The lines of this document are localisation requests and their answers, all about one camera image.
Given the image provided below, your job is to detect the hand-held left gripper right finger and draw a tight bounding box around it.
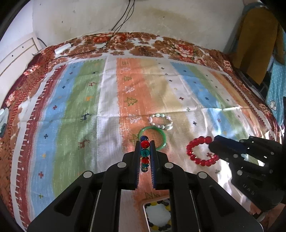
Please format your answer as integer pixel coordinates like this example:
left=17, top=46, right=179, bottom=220
left=150, top=140, right=263, bottom=232

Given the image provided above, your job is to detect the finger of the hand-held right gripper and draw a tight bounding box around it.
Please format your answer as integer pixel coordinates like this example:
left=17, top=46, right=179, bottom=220
left=208, top=142, right=275, bottom=179
left=214, top=135, right=283, bottom=157

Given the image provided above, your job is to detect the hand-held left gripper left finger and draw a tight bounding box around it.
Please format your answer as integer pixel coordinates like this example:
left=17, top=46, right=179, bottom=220
left=27, top=140, right=142, bottom=232

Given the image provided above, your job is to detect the multicolour glass bead bracelet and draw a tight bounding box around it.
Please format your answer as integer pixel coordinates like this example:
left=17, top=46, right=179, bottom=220
left=140, top=135, right=151, bottom=173

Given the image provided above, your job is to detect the red bead bracelet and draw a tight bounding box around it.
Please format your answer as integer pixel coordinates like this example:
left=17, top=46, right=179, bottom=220
left=186, top=136, right=220, bottom=167

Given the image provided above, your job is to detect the yellow and black bead bracelet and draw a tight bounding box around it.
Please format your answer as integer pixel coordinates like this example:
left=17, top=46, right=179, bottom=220
left=145, top=200, right=171, bottom=231

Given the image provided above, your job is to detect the metal tin box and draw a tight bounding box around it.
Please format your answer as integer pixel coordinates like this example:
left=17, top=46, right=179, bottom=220
left=142, top=194, right=171, bottom=232

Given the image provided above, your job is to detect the green jade bangle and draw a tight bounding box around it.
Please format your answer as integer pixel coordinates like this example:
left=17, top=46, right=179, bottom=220
left=138, top=126, right=167, bottom=150

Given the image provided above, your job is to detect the teal dotted cloth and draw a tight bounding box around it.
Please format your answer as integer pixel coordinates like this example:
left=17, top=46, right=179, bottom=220
left=265, top=59, right=286, bottom=125

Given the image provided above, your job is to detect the striped patterned cloth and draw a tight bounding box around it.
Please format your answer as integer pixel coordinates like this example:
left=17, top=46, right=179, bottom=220
left=11, top=56, right=280, bottom=232

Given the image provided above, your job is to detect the mustard hanging garment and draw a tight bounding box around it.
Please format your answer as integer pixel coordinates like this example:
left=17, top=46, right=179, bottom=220
left=232, top=9, right=280, bottom=85

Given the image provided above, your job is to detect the grey crumpled cloth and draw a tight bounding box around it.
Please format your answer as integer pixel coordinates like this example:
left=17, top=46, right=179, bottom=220
left=0, top=108, right=9, bottom=137

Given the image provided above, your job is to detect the white bed headboard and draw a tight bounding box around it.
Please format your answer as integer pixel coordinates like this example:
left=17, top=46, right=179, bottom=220
left=0, top=31, right=43, bottom=83

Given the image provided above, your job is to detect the white pearl bead bracelet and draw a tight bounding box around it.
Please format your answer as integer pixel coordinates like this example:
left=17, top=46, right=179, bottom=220
left=149, top=113, right=173, bottom=131

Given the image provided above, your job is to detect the black power cable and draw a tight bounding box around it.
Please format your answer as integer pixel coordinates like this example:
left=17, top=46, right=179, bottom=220
left=110, top=0, right=135, bottom=37
left=54, top=0, right=132, bottom=59

